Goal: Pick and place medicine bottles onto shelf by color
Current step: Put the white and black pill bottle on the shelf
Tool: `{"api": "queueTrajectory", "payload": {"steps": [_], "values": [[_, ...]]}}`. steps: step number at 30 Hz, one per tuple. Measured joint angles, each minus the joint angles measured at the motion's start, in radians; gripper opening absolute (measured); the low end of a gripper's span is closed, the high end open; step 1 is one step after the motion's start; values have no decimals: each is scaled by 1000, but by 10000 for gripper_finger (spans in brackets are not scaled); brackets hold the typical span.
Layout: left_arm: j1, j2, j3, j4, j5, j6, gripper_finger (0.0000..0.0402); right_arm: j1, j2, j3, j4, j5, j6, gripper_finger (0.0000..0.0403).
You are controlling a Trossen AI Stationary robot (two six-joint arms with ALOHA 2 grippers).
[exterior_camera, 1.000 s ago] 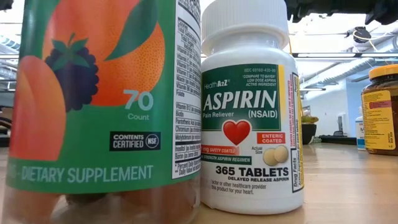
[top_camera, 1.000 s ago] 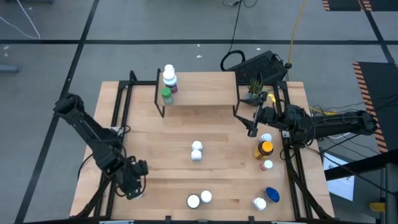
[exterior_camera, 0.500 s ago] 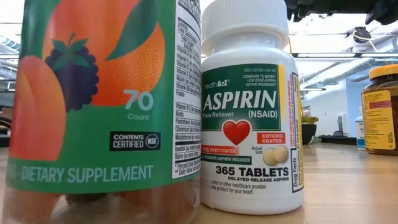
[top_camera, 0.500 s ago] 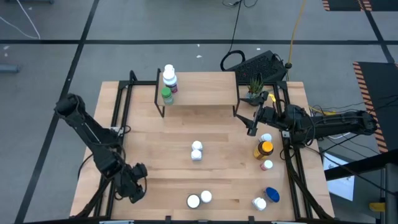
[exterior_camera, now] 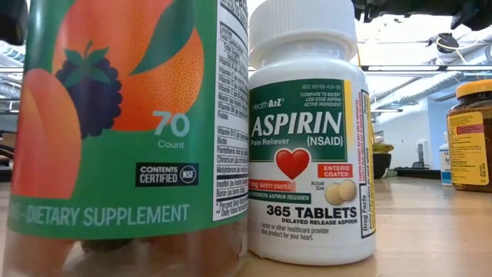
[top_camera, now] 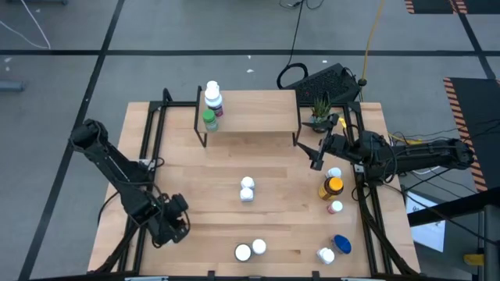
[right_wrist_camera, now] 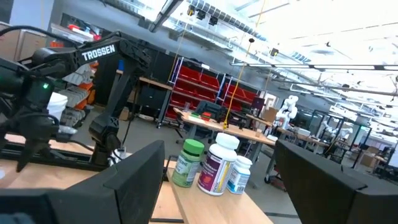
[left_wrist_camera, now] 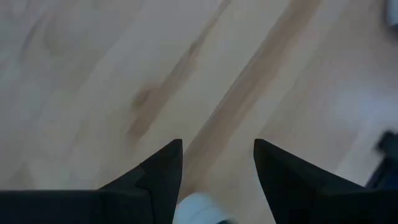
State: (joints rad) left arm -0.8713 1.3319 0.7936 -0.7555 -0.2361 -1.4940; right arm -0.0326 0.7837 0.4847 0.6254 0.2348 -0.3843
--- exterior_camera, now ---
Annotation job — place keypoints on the amber bottle with yellow cap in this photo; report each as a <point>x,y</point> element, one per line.
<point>469,154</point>

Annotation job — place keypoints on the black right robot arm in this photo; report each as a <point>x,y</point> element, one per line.
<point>476,15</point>

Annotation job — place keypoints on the white aspirin bottle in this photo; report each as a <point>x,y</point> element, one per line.
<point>307,127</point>

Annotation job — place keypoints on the gummy supplement bottle, green label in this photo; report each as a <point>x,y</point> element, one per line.
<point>115,154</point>

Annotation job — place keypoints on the succulent plant in dark pot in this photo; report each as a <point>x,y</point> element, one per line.
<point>381,165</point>

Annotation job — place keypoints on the short ceiling light fixture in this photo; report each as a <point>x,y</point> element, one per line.
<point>386,110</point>

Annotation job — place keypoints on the long horizontal light bar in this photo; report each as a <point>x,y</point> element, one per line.
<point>403,68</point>

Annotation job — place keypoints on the white bottle, blue stripe label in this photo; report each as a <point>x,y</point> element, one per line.
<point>444,161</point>

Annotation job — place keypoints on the black round ceiling device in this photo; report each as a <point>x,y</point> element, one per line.
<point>447,43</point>

